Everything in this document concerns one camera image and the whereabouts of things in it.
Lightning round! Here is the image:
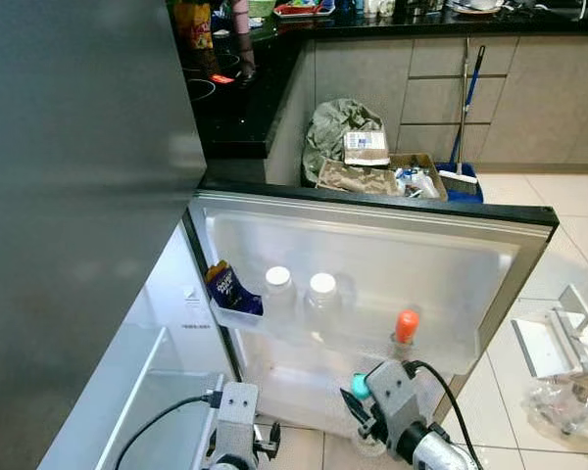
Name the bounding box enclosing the water bottle teal cap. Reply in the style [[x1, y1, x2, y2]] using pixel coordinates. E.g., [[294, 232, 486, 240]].
[[348, 371, 388, 457]]

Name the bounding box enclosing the silver two-door fridge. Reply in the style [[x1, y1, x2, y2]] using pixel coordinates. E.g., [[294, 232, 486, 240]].
[[0, 0, 562, 470]]

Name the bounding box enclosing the orange cap bottle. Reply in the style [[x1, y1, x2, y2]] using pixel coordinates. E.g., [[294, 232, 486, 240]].
[[391, 309, 421, 361]]

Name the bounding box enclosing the white cap jar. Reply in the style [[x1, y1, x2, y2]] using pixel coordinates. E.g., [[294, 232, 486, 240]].
[[303, 272, 343, 339], [262, 265, 301, 332]]

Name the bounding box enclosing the blue snack bag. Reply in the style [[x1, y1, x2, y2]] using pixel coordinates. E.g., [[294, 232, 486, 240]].
[[203, 260, 265, 317]]

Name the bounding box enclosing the clear plastic bag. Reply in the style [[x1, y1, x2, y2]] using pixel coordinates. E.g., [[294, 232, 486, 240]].
[[521, 374, 588, 448]]

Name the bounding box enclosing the blue dustpan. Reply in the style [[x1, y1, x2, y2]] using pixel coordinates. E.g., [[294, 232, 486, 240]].
[[434, 162, 485, 205]]

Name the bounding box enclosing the cardboard box with cleaning bottles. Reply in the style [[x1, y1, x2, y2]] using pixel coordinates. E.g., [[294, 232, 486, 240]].
[[389, 151, 451, 203]]

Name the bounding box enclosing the brown pulp packaging tray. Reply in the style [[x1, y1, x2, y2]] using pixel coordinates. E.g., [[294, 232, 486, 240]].
[[316, 159, 405, 196]]

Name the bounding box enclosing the brown parcel with white label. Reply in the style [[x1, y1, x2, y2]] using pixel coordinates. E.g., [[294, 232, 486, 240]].
[[342, 129, 392, 168]]

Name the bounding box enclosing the grey-green plastic bag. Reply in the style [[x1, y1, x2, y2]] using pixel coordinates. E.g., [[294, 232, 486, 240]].
[[301, 97, 386, 187]]

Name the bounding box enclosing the black kitchen countertop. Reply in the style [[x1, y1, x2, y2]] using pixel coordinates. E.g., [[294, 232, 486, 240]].
[[170, 0, 588, 161]]

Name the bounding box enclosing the grey kitchen counter cabinet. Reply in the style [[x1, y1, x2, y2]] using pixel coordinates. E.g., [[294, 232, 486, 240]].
[[263, 35, 588, 189]]

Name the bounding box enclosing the pink tumbler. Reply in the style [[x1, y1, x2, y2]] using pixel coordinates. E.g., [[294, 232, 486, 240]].
[[229, 0, 259, 81]]

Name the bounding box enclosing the yellow snack bag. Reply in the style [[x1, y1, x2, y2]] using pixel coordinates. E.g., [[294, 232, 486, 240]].
[[172, 0, 216, 52]]

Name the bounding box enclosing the red tray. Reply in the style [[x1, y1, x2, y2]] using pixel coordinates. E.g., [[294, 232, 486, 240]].
[[273, 0, 337, 20]]

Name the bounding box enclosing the white bowl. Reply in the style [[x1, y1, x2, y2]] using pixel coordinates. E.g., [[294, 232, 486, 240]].
[[449, 0, 508, 16]]

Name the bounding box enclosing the green plastic basket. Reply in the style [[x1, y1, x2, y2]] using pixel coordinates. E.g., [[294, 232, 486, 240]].
[[246, 0, 276, 19]]

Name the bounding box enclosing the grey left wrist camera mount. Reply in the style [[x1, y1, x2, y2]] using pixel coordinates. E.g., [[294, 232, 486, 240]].
[[215, 381, 260, 463]]

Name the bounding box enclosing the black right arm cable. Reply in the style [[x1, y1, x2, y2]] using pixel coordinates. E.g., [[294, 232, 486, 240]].
[[403, 358, 484, 470]]

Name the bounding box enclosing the white long-handled dustpan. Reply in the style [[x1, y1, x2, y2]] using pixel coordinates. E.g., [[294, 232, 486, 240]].
[[512, 245, 588, 383]]

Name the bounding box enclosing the long-handled broom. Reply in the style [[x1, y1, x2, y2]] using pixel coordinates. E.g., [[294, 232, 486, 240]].
[[439, 37, 487, 197]]

